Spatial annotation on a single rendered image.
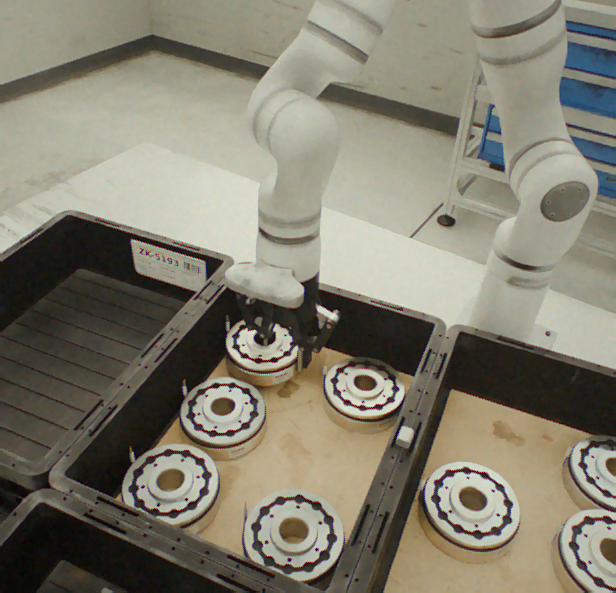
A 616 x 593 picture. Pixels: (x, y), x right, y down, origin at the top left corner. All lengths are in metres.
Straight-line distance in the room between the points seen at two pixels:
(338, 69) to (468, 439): 0.47
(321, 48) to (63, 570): 0.57
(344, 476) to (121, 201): 0.93
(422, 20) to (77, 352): 2.90
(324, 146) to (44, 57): 3.61
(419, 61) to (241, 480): 3.05
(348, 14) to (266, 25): 3.44
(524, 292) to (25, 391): 0.67
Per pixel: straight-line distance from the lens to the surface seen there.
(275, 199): 0.65
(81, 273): 1.07
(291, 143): 0.61
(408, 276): 1.27
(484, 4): 0.71
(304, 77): 0.66
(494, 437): 0.84
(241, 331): 0.85
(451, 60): 3.52
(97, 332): 0.95
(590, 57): 2.43
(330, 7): 0.63
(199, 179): 1.57
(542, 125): 0.85
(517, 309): 0.94
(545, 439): 0.86
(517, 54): 0.72
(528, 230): 0.85
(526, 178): 0.83
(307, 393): 0.84
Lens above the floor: 1.45
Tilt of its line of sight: 38 degrees down
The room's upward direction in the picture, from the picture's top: 3 degrees clockwise
